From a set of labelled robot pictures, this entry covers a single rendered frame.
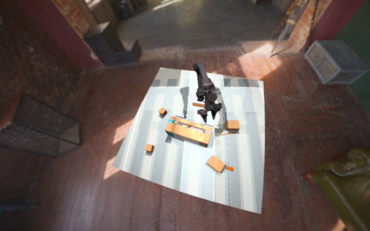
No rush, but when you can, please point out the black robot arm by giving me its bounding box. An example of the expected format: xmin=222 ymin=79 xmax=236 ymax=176
xmin=193 ymin=62 xmax=222 ymax=112

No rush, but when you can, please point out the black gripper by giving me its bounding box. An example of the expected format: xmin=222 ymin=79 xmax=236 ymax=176
xmin=197 ymin=100 xmax=217 ymax=123

